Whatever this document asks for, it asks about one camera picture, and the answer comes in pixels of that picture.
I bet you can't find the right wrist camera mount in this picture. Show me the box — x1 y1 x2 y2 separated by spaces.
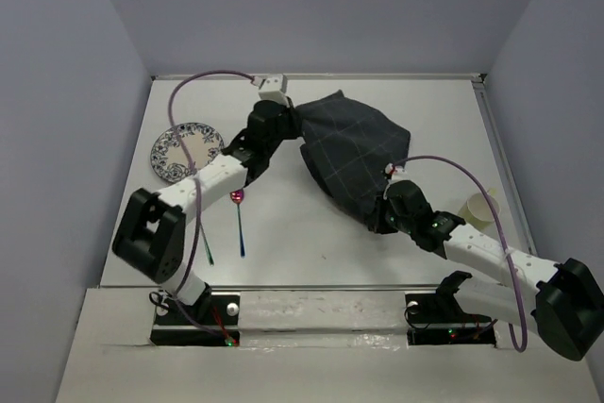
384 163 410 183

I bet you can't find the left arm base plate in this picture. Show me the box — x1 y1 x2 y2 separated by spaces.
148 291 241 347

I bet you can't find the iridescent fork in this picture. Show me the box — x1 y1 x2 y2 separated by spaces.
200 226 215 267

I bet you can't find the iridescent spoon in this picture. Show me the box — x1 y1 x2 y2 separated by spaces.
230 189 246 259

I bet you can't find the dark checked cloth napkin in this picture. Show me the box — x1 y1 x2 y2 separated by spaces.
295 91 411 224

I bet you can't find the pale yellow paper cup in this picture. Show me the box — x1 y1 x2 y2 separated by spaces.
458 188 500 231

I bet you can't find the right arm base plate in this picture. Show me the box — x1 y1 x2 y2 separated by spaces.
403 271 496 346

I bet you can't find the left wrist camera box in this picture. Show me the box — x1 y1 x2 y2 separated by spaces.
259 74 288 105

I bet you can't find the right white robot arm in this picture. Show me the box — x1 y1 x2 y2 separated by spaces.
366 180 603 361

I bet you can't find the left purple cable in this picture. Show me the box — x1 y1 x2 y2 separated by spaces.
167 70 265 345

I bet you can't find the blue floral plate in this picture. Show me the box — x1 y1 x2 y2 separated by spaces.
150 122 225 184

